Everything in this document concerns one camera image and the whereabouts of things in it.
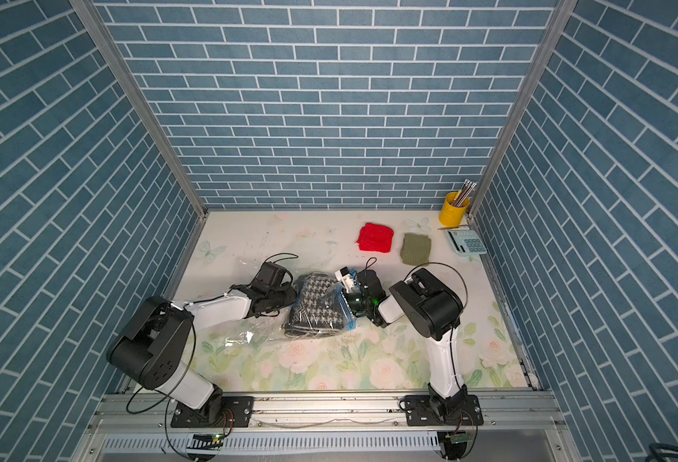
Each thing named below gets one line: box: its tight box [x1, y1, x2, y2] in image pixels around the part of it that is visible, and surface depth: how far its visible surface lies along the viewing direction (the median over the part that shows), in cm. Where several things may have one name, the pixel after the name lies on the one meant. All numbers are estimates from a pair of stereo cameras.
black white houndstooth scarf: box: [284, 272, 348, 337], surface depth 88 cm
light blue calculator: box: [444, 229, 488, 257], surface depth 110 cm
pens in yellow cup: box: [451, 179, 478, 207], surface depth 111 cm
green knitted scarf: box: [399, 232, 432, 266], surface depth 105 cm
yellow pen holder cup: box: [439, 191, 470, 229], surface depth 114 cm
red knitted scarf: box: [356, 222, 394, 254], surface depth 110 cm
